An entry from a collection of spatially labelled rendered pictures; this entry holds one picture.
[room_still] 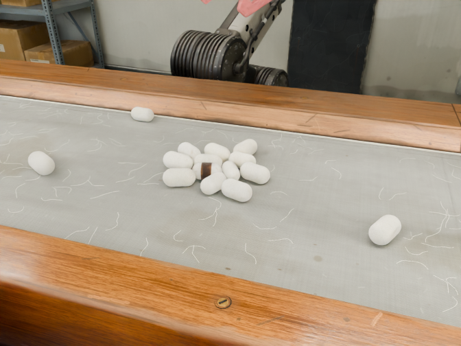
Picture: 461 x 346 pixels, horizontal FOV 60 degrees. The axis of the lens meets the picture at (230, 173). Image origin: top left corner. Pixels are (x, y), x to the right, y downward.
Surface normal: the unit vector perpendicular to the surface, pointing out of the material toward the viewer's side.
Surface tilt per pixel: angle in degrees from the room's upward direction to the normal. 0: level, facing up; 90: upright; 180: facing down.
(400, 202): 0
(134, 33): 90
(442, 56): 90
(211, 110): 45
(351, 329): 0
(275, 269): 0
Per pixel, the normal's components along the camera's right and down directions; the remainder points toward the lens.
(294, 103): 0.00, -0.85
